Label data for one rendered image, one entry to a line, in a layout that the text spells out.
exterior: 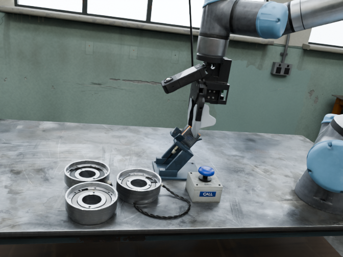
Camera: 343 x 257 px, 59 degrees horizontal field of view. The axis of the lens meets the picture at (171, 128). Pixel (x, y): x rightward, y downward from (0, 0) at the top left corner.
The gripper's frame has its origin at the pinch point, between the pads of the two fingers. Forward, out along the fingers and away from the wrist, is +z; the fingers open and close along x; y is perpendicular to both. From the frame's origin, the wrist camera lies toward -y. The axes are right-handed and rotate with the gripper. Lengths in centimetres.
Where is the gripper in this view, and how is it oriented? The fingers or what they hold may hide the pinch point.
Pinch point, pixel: (191, 129)
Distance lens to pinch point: 82.6
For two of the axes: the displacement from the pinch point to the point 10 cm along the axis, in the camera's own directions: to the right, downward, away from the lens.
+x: -1.6, -3.5, 9.2
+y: 9.8, 0.6, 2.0
